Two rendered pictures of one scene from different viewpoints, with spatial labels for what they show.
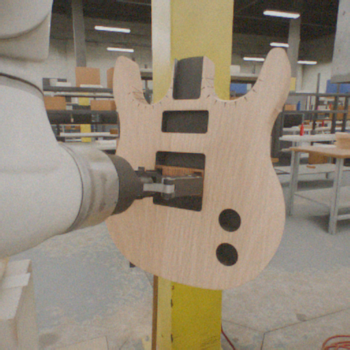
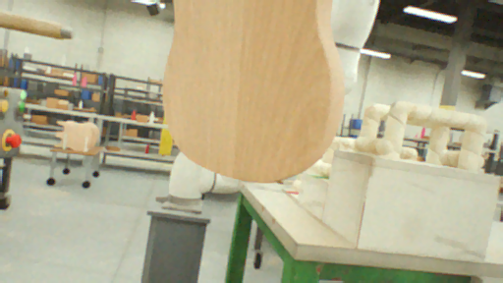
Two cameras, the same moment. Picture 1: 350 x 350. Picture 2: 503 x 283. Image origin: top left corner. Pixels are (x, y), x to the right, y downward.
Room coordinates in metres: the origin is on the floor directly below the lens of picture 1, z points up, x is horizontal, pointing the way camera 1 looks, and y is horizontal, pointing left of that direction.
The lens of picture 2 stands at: (1.03, 0.08, 1.12)
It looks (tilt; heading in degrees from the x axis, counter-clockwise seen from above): 3 degrees down; 189
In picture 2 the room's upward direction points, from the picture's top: 9 degrees clockwise
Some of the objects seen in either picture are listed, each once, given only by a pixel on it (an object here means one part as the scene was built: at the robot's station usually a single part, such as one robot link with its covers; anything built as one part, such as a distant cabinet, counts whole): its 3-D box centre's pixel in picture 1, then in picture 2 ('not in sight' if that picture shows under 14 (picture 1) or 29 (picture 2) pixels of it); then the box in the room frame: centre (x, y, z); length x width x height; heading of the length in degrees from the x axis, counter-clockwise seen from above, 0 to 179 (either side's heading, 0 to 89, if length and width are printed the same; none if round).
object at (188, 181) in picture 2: not in sight; (191, 172); (-0.38, -0.35, 0.87); 0.18 x 0.16 x 0.22; 128
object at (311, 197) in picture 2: not in sight; (360, 200); (0.18, 0.28, 0.98); 0.27 x 0.16 x 0.09; 110
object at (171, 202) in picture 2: not in sight; (180, 199); (-0.37, -0.37, 0.73); 0.22 x 0.18 x 0.06; 102
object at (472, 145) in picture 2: not in sight; (472, 146); (0.34, 0.43, 1.15); 0.03 x 0.03 x 0.09
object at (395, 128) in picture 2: not in sight; (393, 134); (0.40, 0.27, 1.15); 0.03 x 0.03 x 0.09
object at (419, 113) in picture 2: not in sight; (438, 116); (0.37, 0.35, 1.20); 0.20 x 0.03 x 0.03; 109
